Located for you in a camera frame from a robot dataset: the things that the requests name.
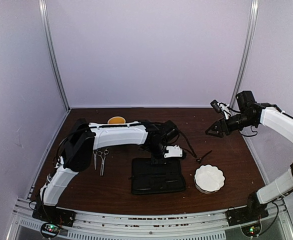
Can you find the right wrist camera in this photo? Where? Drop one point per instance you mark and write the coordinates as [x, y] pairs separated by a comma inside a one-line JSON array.
[[221, 108]]

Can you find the white floral ceramic mug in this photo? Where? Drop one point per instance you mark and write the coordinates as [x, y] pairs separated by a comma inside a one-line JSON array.
[[115, 120]]

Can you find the silver thinning hair scissors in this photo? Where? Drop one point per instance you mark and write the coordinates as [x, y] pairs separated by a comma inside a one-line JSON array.
[[103, 155]]

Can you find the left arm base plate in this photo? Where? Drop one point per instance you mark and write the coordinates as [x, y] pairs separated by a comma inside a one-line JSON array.
[[57, 216]]

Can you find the front aluminium rail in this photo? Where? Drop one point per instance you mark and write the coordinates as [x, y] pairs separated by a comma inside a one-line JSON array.
[[210, 225]]

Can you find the left circuit board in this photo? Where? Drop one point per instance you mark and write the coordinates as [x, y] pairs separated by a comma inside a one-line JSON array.
[[49, 230]]

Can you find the aluminium frame post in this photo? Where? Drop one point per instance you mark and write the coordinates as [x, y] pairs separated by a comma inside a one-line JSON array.
[[51, 51], [251, 28]]

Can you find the left aluminium frame post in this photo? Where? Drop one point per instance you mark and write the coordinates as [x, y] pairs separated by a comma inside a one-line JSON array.
[[51, 51]]

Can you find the black hair clip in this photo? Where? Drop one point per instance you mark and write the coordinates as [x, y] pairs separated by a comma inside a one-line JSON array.
[[199, 160]]

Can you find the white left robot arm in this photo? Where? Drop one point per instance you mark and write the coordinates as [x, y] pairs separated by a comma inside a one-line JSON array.
[[75, 151]]

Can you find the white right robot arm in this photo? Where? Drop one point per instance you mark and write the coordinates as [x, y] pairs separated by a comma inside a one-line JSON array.
[[277, 132]]

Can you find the right aluminium frame post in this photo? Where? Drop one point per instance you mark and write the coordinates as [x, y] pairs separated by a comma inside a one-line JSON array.
[[251, 28]]

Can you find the black zippered tool case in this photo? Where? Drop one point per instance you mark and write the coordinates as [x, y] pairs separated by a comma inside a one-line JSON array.
[[149, 178]]

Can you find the right circuit board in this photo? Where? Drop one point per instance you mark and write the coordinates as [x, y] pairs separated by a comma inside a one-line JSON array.
[[251, 230]]

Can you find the silver straight hair scissors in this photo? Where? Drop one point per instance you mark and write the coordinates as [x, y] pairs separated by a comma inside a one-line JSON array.
[[95, 152]]

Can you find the white scalloped ceramic bowl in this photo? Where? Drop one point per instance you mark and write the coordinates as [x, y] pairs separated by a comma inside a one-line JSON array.
[[208, 179]]

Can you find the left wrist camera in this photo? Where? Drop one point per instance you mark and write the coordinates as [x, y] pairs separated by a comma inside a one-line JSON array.
[[174, 151]]

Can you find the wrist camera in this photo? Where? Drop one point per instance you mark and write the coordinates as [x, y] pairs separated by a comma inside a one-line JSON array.
[[221, 108], [174, 151]]

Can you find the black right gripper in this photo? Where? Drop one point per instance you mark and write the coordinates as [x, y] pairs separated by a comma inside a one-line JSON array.
[[220, 128]]

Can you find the circuit board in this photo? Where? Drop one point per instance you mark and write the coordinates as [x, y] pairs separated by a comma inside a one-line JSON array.
[[49, 230], [251, 230]]

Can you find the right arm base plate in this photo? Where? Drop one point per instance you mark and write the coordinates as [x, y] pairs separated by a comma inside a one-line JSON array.
[[240, 216]]

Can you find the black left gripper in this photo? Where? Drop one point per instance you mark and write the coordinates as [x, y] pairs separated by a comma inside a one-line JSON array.
[[156, 161]]

